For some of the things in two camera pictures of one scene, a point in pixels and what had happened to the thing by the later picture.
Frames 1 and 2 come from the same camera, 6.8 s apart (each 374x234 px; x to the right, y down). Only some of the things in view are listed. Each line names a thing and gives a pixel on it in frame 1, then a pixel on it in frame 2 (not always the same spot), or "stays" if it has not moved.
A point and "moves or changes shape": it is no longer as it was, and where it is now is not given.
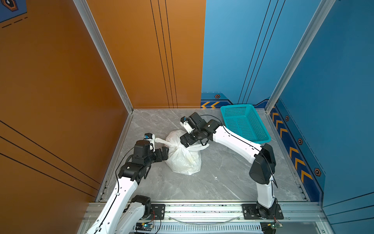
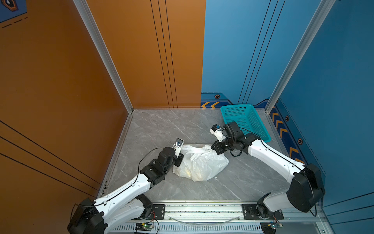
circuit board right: (274, 225) stays
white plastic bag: (182, 160) moves or changes shape
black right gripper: (184, 141) → (217, 147)
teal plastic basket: (245, 120) stays
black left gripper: (159, 158) → (179, 160)
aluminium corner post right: (324, 8) stays
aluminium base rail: (220, 218) stays
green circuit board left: (144, 226) stays
